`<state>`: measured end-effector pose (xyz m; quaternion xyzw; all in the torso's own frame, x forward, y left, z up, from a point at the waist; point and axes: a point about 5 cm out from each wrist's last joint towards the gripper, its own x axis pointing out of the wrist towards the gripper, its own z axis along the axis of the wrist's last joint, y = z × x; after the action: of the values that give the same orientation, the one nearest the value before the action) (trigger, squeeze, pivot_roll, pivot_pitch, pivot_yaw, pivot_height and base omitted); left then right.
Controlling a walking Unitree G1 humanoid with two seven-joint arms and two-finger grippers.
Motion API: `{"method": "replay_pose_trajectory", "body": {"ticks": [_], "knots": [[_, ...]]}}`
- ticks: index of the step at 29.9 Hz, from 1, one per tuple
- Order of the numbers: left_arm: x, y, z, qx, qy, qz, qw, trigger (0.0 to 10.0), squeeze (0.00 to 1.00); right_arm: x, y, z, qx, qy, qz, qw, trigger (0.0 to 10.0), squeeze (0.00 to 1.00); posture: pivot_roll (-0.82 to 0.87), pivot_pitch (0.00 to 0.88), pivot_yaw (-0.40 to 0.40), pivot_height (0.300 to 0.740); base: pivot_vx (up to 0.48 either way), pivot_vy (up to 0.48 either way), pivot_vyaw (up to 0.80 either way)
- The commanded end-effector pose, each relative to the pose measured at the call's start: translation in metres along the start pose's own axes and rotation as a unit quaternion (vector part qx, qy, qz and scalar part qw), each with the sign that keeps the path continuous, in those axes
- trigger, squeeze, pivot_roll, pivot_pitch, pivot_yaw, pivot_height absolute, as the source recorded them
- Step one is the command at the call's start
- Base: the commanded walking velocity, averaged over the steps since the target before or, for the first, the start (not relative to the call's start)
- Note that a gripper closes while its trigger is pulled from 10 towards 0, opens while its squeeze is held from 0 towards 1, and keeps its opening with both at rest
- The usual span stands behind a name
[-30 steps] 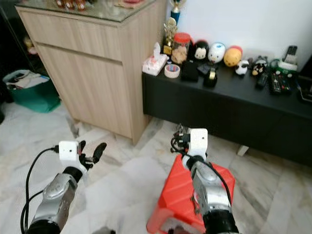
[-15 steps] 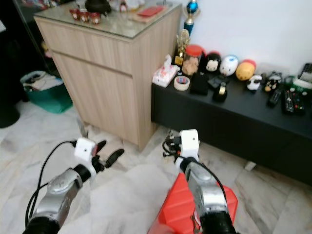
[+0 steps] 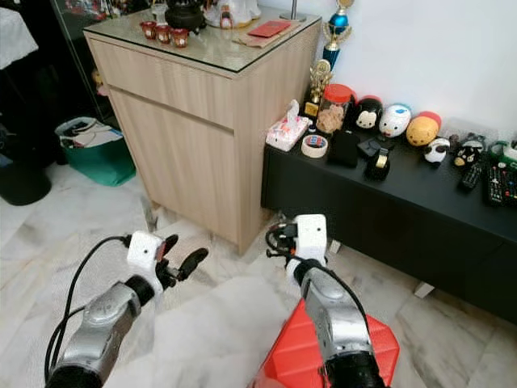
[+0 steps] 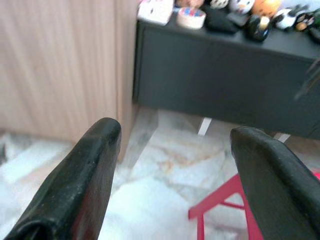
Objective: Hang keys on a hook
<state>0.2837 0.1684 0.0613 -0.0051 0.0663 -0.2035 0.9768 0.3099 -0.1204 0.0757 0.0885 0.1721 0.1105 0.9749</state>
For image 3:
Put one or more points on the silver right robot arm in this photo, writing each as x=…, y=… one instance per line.
x=339, y=331

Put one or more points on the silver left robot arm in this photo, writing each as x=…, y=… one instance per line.
x=101, y=323

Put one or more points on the white console leg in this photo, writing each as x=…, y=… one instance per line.
x=423, y=288
x=333, y=247

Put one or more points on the white tape roll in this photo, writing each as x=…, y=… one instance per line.
x=314, y=146

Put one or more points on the pink tissue box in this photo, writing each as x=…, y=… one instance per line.
x=285, y=131

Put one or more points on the black wallet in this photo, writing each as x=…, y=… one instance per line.
x=343, y=149

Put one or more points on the light wooden cabinet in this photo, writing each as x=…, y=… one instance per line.
x=186, y=137

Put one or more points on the green shopping bag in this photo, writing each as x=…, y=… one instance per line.
x=98, y=155

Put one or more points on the red plastic stool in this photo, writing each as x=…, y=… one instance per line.
x=295, y=356

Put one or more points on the small black box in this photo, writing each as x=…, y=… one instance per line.
x=371, y=146

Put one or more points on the black low console cabinet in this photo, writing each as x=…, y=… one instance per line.
x=412, y=226

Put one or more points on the snack jar red lid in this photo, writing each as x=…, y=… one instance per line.
x=334, y=111

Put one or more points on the black round plush toy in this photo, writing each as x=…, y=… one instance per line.
x=367, y=115

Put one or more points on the black round bin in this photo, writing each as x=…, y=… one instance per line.
x=24, y=184

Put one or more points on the small gold trophy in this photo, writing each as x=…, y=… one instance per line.
x=316, y=82

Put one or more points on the white round plush toy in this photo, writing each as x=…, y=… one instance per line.
x=395, y=121

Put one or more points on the yellow round plush toy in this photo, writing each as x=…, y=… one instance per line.
x=423, y=130

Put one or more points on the small panda plush toy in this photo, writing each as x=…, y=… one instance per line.
x=437, y=150

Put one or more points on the slim black remote control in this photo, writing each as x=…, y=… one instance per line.
x=470, y=176

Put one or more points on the brown wooden tray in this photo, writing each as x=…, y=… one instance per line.
x=250, y=40

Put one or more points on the small black plush figure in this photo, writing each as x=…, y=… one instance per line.
x=468, y=151

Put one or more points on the small red cup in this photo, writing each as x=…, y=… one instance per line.
x=148, y=30
x=163, y=34
x=179, y=38

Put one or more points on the tall blue gold trophy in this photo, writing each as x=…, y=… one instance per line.
x=336, y=32

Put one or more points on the black remote coloured buttons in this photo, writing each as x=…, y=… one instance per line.
x=493, y=184

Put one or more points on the silver lamp stand base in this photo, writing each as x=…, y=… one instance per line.
x=292, y=14

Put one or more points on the black incense pot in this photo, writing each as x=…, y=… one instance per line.
x=186, y=16

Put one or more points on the white ceramic figurine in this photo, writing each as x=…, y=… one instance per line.
x=233, y=13

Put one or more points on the white tablecloth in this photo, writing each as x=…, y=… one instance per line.
x=16, y=39

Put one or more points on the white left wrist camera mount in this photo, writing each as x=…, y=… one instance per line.
x=144, y=252

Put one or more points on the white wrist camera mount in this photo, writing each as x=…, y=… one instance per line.
x=144, y=252
x=312, y=236

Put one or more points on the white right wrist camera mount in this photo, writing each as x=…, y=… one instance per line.
x=312, y=236

